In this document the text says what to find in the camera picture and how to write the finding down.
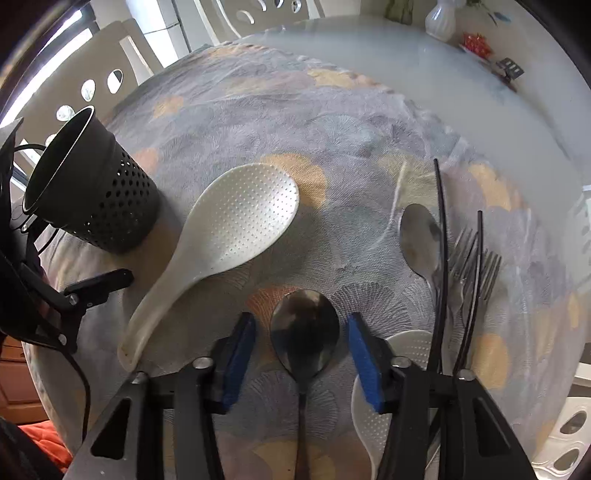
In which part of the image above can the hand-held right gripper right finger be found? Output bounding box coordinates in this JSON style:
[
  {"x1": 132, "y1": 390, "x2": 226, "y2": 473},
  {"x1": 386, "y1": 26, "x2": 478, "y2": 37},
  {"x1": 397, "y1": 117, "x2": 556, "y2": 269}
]
[{"x1": 347, "y1": 311, "x2": 525, "y2": 480}]

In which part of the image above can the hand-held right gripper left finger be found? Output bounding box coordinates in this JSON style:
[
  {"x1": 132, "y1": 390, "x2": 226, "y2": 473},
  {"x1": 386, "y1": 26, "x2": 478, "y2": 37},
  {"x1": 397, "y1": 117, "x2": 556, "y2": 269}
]
[{"x1": 65, "y1": 311, "x2": 257, "y2": 480}]

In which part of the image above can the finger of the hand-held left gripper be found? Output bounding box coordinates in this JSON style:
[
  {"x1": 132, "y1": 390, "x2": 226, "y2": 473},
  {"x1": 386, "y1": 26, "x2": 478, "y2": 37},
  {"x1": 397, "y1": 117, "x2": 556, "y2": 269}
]
[{"x1": 65, "y1": 270, "x2": 134, "y2": 311}]

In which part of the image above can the large metal spoon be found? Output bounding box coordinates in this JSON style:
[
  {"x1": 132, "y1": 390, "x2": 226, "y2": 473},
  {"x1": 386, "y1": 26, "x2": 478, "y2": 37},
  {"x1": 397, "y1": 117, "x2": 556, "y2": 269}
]
[{"x1": 270, "y1": 289, "x2": 341, "y2": 480}]

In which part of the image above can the dark perforated utensil holder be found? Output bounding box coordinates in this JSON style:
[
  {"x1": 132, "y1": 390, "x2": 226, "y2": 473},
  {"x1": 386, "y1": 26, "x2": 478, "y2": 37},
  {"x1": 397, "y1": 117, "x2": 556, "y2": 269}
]
[{"x1": 23, "y1": 106, "x2": 162, "y2": 254}]

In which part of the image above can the wooden cabinet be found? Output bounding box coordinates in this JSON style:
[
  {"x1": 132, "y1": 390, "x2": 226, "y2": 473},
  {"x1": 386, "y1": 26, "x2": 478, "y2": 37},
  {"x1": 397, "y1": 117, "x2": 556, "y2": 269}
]
[{"x1": 0, "y1": 342, "x2": 49, "y2": 423}]

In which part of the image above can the metal fork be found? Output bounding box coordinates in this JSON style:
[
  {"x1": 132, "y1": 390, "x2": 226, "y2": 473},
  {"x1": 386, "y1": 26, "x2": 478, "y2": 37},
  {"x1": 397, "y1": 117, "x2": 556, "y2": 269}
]
[
  {"x1": 457, "y1": 250, "x2": 502, "y2": 320},
  {"x1": 445, "y1": 227, "x2": 481, "y2": 324}
]

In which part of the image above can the small metal spoon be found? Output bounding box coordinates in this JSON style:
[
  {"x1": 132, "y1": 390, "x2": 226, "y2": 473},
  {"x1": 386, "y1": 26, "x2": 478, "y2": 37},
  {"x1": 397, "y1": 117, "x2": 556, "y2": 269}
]
[{"x1": 398, "y1": 203, "x2": 451, "y2": 333}]

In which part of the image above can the large white rice paddle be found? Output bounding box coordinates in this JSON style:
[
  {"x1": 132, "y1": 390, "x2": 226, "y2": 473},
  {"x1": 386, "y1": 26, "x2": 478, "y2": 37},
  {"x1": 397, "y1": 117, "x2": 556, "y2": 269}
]
[{"x1": 117, "y1": 163, "x2": 300, "y2": 372}]

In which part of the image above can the orange cloth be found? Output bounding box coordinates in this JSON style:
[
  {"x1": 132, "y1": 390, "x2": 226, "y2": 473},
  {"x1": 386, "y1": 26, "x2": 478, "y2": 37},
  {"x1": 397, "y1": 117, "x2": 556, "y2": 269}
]
[{"x1": 18, "y1": 418, "x2": 75, "y2": 464}]

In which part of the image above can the white dining chair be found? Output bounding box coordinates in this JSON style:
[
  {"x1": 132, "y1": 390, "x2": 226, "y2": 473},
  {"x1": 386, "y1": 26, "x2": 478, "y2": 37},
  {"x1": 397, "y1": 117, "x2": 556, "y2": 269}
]
[
  {"x1": 531, "y1": 392, "x2": 591, "y2": 472},
  {"x1": 44, "y1": 21, "x2": 163, "y2": 145},
  {"x1": 212, "y1": 0, "x2": 315, "y2": 25}
]

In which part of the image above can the fan-patterned tablecloth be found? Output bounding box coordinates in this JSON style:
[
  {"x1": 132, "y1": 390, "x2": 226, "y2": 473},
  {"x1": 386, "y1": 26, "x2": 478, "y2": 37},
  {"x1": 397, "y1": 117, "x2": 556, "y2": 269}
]
[{"x1": 23, "y1": 41, "x2": 583, "y2": 480}]

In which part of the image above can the black phone stand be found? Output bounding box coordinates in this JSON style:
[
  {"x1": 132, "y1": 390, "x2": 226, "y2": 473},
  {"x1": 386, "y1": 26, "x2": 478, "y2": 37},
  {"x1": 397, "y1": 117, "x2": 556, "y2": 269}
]
[{"x1": 492, "y1": 58, "x2": 526, "y2": 84}]

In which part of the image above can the red lidded bowl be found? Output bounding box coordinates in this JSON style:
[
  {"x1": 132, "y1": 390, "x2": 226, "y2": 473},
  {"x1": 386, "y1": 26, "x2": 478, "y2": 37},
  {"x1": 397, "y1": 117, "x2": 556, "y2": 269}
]
[{"x1": 459, "y1": 32, "x2": 493, "y2": 59}]

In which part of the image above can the white ribbed vase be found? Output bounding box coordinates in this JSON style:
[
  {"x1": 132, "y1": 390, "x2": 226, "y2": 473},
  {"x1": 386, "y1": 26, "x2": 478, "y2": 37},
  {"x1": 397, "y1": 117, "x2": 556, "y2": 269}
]
[{"x1": 425, "y1": 0, "x2": 458, "y2": 40}]

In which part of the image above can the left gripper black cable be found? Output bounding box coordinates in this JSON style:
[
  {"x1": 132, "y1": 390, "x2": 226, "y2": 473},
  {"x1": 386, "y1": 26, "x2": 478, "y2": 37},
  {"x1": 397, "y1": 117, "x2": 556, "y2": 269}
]
[{"x1": 0, "y1": 143, "x2": 92, "y2": 444}]

